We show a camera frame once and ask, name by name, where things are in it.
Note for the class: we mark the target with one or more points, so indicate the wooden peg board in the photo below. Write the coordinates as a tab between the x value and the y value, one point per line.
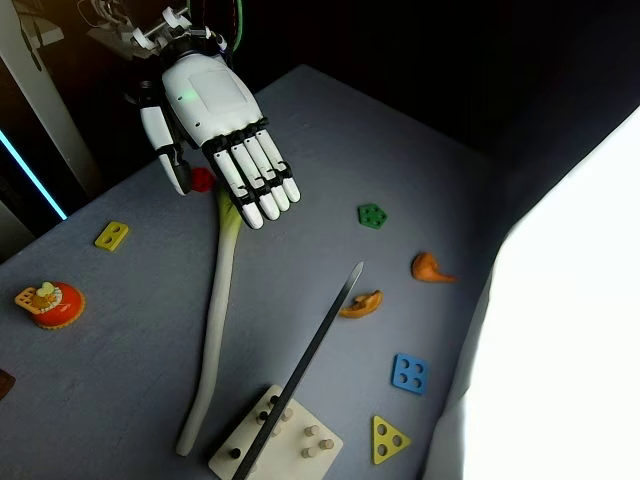
292	440

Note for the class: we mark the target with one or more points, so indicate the large steel kitchen knife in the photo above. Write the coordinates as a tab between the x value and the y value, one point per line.
270	425

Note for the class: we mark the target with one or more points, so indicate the orange crescent-shaped toy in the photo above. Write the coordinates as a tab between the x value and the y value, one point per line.
375	302

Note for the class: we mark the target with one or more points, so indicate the orange toy with pointed tail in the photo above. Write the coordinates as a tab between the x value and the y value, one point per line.
425	267

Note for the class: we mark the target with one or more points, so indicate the grey table cloth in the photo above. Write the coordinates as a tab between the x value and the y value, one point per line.
125	360

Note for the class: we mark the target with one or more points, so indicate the orange toy cake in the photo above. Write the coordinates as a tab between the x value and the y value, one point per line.
65	305

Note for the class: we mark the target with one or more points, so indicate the long white leek stalk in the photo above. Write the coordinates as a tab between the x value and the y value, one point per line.
220	295

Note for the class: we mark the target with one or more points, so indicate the cyan light strip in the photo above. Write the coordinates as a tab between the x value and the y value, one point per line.
35	180

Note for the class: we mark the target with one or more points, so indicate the blue square four-hole block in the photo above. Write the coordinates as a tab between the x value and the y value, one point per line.
410	374

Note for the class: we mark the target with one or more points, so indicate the green pentagon block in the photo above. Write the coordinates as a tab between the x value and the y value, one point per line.
373	216

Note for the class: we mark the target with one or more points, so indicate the white upright beam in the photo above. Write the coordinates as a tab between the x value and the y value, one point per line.
42	100

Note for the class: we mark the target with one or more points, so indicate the yellow rectangular two-hole block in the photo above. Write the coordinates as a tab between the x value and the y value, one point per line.
113	235

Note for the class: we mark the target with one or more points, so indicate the red toy block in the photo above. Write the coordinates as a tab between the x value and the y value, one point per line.
202	180

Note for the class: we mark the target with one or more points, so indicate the yellow triangle three-hole block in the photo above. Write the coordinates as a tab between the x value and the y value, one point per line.
387	440

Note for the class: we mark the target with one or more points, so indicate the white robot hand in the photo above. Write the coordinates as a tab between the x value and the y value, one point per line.
210	100

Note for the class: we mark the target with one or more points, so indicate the brown toy cookie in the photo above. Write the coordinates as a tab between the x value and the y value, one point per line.
6	385

